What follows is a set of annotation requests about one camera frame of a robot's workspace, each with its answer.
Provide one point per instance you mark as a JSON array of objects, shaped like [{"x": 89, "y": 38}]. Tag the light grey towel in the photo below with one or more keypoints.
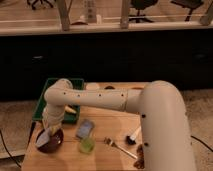
[{"x": 43, "y": 139}]

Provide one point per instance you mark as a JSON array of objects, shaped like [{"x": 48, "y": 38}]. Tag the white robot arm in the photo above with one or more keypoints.
[{"x": 165, "y": 128}]

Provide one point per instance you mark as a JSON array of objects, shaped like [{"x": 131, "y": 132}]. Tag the dark purple bowl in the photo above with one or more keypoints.
[{"x": 53, "y": 143}]

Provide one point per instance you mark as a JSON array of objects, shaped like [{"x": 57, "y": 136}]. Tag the dark round object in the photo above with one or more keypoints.
[{"x": 109, "y": 88}]

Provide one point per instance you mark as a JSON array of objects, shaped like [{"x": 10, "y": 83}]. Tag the cream round object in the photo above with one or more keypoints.
[{"x": 92, "y": 86}]

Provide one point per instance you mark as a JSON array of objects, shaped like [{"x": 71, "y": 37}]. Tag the green plastic tray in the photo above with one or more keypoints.
[{"x": 77, "y": 83}]

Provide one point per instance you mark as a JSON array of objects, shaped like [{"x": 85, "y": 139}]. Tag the blue sponge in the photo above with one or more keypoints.
[{"x": 84, "y": 129}]

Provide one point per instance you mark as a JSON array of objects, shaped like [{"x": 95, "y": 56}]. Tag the yellow banana toy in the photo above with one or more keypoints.
[{"x": 70, "y": 110}]

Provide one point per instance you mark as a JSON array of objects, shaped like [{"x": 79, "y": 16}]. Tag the small green cup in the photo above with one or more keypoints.
[{"x": 87, "y": 145}]

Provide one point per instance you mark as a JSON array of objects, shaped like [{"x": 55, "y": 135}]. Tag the brown grape bunch toy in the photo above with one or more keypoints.
[{"x": 139, "y": 164}]

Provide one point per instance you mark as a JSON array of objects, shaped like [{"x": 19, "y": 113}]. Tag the black office chair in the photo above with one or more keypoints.
[{"x": 140, "y": 5}]

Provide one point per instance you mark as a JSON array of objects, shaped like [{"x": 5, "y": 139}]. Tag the white handled black brush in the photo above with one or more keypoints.
[{"x": 131, "y": 139}]

